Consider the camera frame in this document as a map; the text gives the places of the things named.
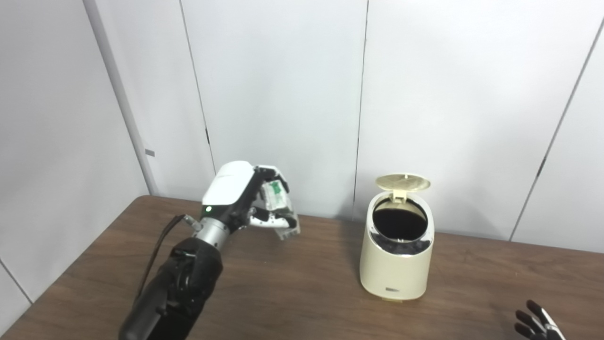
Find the cream-colored lidded bin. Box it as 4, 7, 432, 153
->
360, 174, 434, 301

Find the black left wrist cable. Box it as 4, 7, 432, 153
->
134, 214, 203, 303

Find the green white milk carton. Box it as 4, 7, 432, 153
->
261, 179, 301, 240

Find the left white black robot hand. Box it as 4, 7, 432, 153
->
201, 161, 299, 233

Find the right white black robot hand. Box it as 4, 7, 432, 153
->
514, 300, 567, 340

